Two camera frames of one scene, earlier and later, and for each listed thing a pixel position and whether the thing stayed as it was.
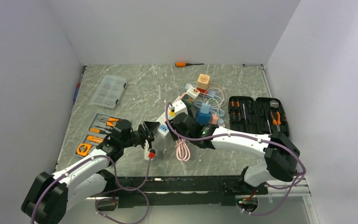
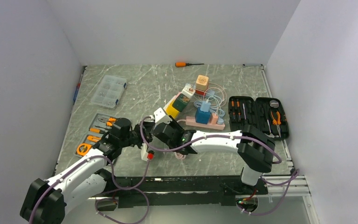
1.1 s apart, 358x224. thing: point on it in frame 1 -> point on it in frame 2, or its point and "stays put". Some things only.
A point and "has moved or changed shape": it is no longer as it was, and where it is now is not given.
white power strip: (179, 107) -> (171, 100)
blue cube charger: (203, 118) stays put
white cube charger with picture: (193, 92) has moved or changed shape
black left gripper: (149, 138) stays put
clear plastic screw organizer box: (109, 91) stays put
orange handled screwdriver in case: (94, 130) stays put
